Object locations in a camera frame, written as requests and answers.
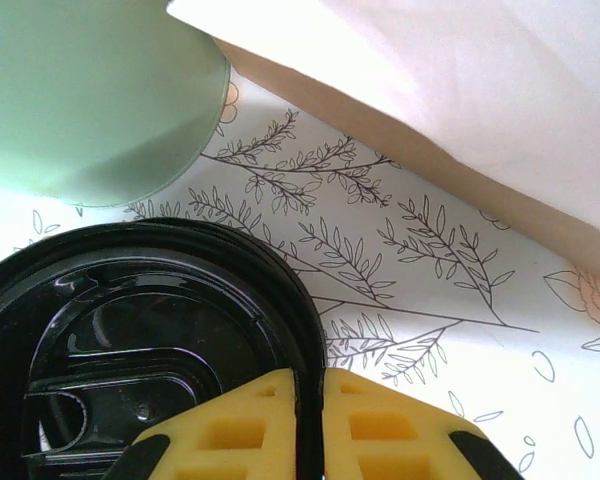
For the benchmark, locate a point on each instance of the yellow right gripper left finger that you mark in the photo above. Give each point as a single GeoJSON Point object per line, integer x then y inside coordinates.
{"type": "Point", "coordinates": [260, 415]}

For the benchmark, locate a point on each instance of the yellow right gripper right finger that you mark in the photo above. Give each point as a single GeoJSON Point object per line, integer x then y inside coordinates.
{"type": "Point", "coordinates": [380, 450]}

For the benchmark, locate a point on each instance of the green paper cup black lid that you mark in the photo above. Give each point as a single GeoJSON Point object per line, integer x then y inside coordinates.
{"type": "Point", "coordinates": [130, 310]}

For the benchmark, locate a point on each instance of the white paper napkin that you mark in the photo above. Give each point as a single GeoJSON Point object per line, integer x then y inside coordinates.
{"type": "Point", "coordinates": [480, 75]}

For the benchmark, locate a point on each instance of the floral patterned table cover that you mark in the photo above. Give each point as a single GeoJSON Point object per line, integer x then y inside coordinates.
{"type": "Point", "coordinates": [430, 300]}

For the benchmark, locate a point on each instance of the brown cardboard box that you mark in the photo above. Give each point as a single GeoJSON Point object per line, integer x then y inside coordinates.
{"type": "Point", "coordinates": [380, 135]}

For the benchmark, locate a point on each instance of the mint green cup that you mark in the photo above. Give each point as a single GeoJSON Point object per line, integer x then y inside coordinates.
{"type": "Point", "coordinates": [80, 100]}

